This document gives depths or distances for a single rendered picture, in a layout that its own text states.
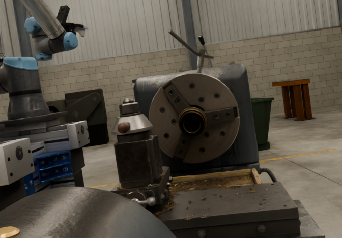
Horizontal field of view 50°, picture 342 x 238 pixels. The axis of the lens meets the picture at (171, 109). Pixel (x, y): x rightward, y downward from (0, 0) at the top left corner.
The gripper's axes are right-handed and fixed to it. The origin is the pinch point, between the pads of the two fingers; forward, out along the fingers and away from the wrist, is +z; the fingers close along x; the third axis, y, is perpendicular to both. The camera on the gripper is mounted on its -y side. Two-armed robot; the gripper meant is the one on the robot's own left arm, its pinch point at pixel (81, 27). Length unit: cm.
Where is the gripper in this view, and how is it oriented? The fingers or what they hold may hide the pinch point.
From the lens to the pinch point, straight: 204.9
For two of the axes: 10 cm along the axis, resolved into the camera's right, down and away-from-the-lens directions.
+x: 9.0, 0.3, -4.3
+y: 0.2, 9.9, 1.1
